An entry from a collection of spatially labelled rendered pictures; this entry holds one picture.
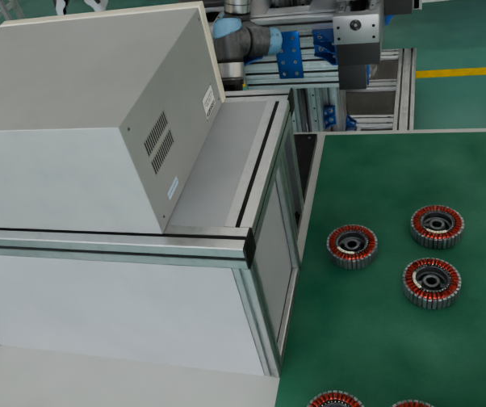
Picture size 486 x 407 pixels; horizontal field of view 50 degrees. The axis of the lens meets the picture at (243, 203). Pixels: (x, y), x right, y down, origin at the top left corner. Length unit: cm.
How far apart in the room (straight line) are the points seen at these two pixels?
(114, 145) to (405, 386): 66
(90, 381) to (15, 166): 51
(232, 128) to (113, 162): 32
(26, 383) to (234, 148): 67
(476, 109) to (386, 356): 212
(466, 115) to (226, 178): 221
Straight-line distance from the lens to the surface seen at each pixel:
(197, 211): 83
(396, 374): 104
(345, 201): 133
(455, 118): 294
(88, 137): 73
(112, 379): 115
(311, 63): 189
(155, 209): 79
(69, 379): 119
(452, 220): 124
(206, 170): 91
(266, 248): 93
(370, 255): 117
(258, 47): 143
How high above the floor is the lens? 166
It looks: 41 degrees down
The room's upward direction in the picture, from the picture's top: 14 degrees counter-clockwise
